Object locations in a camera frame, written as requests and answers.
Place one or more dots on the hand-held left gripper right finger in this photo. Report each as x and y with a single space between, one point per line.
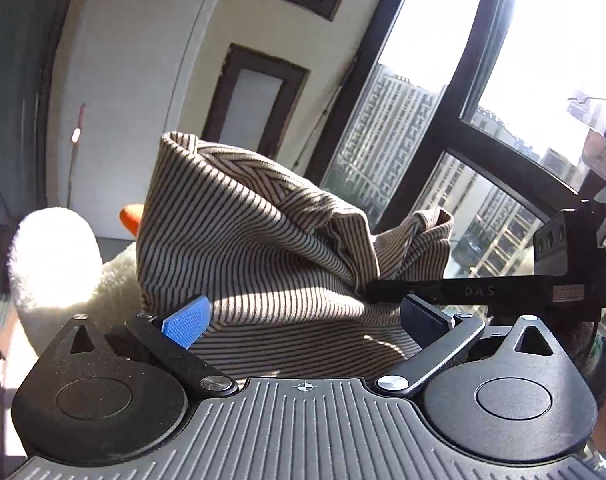
423 322

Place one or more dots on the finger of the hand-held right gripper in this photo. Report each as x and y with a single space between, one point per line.
458 294

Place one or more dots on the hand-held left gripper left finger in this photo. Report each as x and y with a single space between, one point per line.
185 322

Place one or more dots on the striped shirt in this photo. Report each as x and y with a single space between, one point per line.
243 240

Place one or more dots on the person's right forearm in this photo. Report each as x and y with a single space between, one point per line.
600 360

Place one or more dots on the orange object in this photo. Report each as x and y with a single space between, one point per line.
132 217

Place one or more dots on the long thin pole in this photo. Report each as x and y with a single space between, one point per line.
333 100

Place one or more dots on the white cabinet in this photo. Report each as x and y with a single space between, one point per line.
133 60

